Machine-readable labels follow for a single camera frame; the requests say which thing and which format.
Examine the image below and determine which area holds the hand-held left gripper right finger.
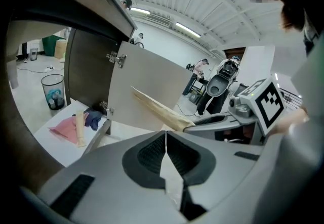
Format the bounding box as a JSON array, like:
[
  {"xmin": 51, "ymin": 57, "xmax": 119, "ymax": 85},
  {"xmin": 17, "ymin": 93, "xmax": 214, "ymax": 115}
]
[{"xmin": 166, "ymin": 130, "xmax": 269, "ymax": 224}]

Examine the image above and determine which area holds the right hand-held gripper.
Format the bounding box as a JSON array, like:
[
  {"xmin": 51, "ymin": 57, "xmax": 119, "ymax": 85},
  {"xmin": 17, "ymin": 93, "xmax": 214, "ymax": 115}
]
[{"xmin": 182, "ymin": 76, "xmax": 287, "ymax": 146}]

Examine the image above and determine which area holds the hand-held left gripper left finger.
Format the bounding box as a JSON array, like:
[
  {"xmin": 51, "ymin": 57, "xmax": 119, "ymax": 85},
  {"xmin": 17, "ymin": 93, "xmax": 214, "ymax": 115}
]
[{"xmin": 37, "ymin": 130, "xmax": 188, "ymax": 224}]

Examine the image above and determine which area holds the brown paper bag item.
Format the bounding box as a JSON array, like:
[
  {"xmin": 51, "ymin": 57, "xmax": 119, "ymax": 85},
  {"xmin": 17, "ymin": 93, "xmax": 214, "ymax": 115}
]
[{"xmin": 130, "ymin": 84, "xmax": 196, "ymax": 132}]

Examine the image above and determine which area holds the beige wooden stick item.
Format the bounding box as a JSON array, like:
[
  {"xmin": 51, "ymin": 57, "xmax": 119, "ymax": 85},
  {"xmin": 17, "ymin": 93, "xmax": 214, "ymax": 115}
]
[{"xmin": 75, "ymin": 110, "xmax": 87, "ymax": 148}]

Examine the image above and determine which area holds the pink cloth item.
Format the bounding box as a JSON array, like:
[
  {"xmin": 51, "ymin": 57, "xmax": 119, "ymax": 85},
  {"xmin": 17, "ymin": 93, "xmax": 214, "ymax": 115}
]
[{"xmin": 47, "ymin": 116, "xmax": 90, "ymax": 144}]

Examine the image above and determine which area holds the dark blue cloth item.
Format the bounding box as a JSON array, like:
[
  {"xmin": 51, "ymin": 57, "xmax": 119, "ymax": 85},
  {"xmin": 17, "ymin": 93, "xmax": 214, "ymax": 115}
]
[{"xmin": 83, "ymin": 107, "xmax": 102, "ymax": 131}]

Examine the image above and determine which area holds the dark wood sink cabinet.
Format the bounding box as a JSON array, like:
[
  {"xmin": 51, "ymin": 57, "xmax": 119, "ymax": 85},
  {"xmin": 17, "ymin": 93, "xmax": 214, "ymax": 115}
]
[{"xmin": 0, "ymin": 0, "xmax": 193, "ymax": 193}]

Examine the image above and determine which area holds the person's right forearm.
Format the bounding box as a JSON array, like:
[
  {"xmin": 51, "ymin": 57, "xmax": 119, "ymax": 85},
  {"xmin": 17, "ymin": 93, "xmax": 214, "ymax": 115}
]
[{"xmin": 271, "ymin": 108, "xmax": 310, "ymax": 136}]

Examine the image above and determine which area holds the grey oval bowl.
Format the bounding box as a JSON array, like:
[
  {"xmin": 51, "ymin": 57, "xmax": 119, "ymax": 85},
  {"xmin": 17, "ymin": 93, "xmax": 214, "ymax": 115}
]
[{"xmin": 206, "ymin": 73, "xmax": 233, "ymax": 98}]

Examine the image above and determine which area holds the white upright panel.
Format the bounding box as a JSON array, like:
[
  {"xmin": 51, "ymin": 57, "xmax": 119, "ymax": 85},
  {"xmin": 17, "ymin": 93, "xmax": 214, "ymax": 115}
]
[{"xmin": 237, "ymin": 44, "xmax": 276, "ymax": 94}]

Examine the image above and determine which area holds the brown wooden door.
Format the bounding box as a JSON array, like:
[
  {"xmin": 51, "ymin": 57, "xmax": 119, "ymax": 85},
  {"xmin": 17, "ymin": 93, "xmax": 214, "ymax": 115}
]
[{"xmin": 222, "ymin": 46, "xmax": 247, "ymax": 60}]

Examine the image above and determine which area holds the pale cabinet door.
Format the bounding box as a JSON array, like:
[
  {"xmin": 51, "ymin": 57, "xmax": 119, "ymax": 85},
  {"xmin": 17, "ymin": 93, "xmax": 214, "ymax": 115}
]
[{"xmin": 106, "ymin": 40, "xmax": 193, "ymax": 132}]

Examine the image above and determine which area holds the black metal railing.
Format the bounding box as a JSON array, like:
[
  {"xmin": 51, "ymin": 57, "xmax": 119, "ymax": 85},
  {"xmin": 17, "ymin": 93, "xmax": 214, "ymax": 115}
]
[{"xmin": 278, "ymin": 88, "xmax": 303, "ymax": 110}]

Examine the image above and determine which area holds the metal door hinge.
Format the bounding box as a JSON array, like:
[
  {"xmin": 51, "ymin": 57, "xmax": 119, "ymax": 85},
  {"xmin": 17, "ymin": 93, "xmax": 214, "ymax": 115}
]
[
  {"xmin": 99, "ymin": 100, "xmax": 115, "ymax": 117},
  {"xmin": 106, "ymin": 51, "xmax": 128, "ymax": 69}
]

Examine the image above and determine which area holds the long ceiling light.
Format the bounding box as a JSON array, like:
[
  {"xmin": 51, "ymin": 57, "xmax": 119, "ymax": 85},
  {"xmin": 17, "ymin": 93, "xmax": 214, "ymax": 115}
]
[
  {"xmin": 129, "ymin": 6, "xmax": 151, "ymax": 16},
  {"xmin": 175, "ymin": 21, "xmax": 201, "ymax": 38}
]

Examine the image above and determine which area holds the cardboard box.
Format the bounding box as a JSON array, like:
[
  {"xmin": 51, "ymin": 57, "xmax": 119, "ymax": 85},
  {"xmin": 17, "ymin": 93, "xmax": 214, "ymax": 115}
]
[{"xmin": 55, "ymin": 39, "xmax": 68, "ymax": 60}]

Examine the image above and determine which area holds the green bin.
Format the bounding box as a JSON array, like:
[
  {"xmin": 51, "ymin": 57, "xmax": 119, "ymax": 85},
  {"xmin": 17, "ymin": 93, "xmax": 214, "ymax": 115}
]
[{"xmin": 42, "ymin": 35, "xmax": 68, "ymax": 57}]

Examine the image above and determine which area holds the black floor cable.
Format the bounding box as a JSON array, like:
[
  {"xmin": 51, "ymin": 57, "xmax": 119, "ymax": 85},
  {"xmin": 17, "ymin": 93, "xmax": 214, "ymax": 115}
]
[{"xmin": 176, "ymin": 103, "xmax": 203, "ymax": 117}]

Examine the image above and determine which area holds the white wall air vent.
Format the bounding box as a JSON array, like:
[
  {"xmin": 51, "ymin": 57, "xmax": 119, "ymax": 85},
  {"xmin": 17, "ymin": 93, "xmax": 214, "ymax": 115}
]
[{"xmin": 146, "ymin": 14, "xmax": 173, "ymax": 27}]

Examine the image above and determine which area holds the white floor cable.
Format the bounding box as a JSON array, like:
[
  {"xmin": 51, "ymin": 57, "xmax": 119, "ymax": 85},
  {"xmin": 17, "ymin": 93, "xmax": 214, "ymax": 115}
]
[{"xmin": 16, "ymin": 65, "xmax": 64, "ymax": 74}]

